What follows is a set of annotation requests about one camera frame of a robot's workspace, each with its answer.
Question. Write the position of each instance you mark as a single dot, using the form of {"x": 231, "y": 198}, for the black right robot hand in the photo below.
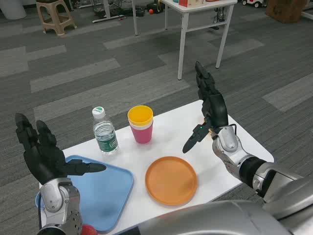
{"x": 216, "y": 110}

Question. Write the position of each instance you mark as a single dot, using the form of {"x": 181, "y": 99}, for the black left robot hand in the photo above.
{"x": 41, "y": 159}

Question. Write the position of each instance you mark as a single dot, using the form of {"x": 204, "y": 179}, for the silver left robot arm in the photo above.
{"x": 57, "y": 200}

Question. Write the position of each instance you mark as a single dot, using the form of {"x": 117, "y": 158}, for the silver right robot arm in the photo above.
{"x": 244, "y": 164}

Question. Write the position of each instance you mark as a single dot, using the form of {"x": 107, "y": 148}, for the clear plastic water bottle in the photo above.
{"x": 105, "y": 137}

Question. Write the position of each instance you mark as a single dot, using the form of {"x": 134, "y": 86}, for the blue plastic tray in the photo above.
{"x": 105, "y": 195}

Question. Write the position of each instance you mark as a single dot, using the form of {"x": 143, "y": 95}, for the yellow plastic cup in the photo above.
{"x": 140, "y": 117}

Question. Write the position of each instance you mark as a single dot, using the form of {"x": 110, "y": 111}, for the white plastic cup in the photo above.
{"x": 141, "y": 127}

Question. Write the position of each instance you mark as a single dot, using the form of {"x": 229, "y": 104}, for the pink plastic cup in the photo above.
{"x": 142, "y": 135}

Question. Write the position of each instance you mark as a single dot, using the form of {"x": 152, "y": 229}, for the orange round plate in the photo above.
{"x": 171, "y": 181}

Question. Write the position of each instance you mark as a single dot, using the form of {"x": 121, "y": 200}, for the red round fruit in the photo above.
{"x": 88, "y": 230}

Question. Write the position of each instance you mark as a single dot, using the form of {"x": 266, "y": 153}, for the white metal-legged table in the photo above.
{"x": 195, "y": 8}

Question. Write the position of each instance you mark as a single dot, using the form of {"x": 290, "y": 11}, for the silver robot chest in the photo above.
{"x": 207, "y": 220}

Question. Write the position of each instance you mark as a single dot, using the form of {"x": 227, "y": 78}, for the white toy car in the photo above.
{"x": 252, "y": 3}

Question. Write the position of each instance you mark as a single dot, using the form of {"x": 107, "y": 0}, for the brown cardboard box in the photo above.
{"x": 283, "y": 9}

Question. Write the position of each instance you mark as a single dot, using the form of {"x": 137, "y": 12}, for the beige plastic stool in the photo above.
{"x": 55, "y": 14}

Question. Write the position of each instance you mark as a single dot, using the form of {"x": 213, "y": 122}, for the white desk leg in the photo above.
{"x": 107, "y": 9}

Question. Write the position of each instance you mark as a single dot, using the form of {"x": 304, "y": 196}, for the white cylindrical bin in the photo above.
{"x": 13, "y": 8}

